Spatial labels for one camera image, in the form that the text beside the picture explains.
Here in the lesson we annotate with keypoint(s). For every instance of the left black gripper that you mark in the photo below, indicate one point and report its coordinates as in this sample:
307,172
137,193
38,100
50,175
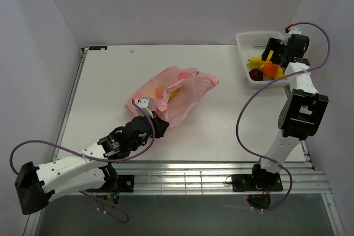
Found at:
160,126

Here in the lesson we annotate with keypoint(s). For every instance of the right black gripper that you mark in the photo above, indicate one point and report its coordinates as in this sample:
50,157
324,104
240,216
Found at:
273,44

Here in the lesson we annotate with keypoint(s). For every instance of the orange fake tangerine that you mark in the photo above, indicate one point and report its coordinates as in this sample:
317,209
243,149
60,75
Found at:
270,70

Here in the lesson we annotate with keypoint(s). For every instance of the dark purple fake fruit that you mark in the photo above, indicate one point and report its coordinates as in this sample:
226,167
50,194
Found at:
256,75

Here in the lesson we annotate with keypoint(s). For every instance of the pink plastic bag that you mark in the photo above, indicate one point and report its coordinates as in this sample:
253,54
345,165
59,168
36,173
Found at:
192,85

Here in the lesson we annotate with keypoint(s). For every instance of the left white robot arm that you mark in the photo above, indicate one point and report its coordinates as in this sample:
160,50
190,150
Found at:
90,169

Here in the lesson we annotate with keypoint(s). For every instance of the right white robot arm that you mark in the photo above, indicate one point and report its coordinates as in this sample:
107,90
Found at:
299,119

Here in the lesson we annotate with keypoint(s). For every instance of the yellow fake banana bunch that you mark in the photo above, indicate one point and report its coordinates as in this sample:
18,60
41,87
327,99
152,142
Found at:
257,62

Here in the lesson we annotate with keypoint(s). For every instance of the yellow fake lemon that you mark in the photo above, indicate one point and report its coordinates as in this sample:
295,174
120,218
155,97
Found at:
280,74

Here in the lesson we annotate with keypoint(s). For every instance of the white plastic basket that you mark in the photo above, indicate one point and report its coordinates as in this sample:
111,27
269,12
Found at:
250,45

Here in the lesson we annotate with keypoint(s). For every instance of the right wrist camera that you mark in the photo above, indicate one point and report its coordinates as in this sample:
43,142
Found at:
289,30

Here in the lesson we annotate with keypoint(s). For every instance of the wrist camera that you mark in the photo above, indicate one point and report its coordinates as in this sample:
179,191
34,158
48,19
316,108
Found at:
289,30
143,106

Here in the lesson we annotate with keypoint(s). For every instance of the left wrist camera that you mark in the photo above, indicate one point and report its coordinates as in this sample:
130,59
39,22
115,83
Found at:
143,106

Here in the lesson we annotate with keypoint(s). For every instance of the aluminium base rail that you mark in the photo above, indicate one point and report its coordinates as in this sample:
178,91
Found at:
159,178

